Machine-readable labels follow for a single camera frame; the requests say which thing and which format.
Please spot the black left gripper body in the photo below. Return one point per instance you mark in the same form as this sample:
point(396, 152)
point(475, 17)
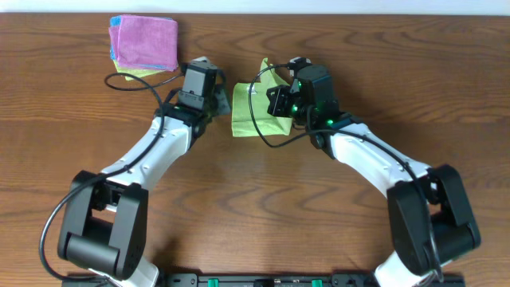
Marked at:
point(219, 102)

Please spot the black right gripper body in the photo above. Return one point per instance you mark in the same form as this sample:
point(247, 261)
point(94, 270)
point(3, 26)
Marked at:
point(284, 104)

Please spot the green microfiber cloth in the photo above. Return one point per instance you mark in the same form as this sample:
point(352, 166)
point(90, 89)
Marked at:
point(242, 124)

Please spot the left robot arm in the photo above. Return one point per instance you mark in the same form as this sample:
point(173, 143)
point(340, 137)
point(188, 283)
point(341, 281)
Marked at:
point(104, 227)

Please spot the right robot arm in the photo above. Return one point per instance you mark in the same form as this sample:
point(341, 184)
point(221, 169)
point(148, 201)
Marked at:
point(431, 219)

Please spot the green folded cloth in stack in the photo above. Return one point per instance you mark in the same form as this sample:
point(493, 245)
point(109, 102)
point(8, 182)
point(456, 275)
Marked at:
point(136, 72)

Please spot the pink folded cloth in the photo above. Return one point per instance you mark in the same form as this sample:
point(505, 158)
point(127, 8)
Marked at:
point(145, 42)

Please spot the blue folded cloth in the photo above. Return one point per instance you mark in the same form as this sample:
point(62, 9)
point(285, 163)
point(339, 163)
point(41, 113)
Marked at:
point(114, 24)

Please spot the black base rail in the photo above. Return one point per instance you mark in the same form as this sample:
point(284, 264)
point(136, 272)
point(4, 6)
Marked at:
point(334, 280)

